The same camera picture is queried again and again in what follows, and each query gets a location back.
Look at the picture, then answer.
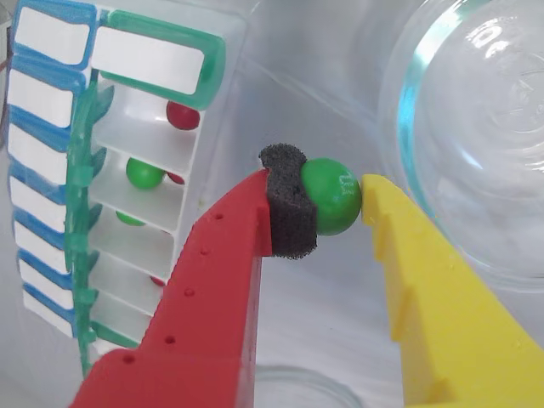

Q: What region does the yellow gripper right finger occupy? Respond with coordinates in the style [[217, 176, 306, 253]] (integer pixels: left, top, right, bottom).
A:
[[360, 173, 544, 408]]

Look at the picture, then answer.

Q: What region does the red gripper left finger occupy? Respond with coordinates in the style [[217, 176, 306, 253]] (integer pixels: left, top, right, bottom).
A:
[[70, 144, 320, 408]]

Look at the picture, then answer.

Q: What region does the green candy pill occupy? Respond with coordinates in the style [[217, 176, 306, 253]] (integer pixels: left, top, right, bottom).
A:
[[126, 156, 166, 191], [299, 157, 363, 237], [115, 211, 146, 227]]

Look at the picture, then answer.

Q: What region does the blue green pill organizer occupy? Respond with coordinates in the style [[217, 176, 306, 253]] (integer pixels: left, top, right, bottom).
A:
[[6, 0, 250, 379]]

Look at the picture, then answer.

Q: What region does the clear glass bowl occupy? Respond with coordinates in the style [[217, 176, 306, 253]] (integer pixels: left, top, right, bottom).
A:
[[254, 364, 362, 408], [376, 0, 544, 294]]

